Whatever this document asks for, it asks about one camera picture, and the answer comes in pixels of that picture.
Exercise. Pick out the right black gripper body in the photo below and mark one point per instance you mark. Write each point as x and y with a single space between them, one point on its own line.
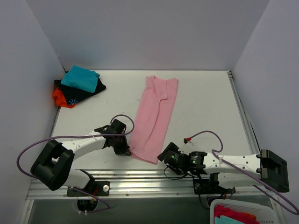
164 152

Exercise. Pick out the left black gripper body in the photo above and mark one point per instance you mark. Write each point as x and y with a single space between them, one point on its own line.
123 144

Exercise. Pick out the pink t-shirt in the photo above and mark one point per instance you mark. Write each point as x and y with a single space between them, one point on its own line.
153 118

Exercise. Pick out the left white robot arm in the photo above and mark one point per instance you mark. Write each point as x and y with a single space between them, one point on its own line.
53 166

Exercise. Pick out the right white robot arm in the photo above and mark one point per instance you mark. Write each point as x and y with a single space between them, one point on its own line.
263 169

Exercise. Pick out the black folded t-shirt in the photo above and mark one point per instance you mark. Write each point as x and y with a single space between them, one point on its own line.
74 96

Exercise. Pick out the orange folded t-shirt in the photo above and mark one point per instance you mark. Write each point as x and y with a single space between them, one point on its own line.
60 100

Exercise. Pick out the teal folded t-shirt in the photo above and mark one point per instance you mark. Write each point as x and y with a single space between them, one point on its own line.
81 78

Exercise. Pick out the red shirt in basket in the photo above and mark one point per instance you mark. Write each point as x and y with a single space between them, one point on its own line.
222 211

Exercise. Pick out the teal shirt in basket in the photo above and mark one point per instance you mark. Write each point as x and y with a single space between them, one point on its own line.
225 220

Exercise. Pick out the orange shirt in basket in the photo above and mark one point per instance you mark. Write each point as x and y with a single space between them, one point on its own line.
249 215

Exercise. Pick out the white laundry basket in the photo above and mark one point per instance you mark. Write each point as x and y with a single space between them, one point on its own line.
263 214

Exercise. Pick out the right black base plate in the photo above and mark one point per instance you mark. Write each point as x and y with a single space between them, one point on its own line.
207 186

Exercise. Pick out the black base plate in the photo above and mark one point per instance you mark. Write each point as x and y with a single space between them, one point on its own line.
102 187
207 186

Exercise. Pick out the aluminium rail frame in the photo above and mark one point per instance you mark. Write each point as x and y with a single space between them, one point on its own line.
207 112

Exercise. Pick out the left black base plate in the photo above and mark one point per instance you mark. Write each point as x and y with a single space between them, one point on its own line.
102 187

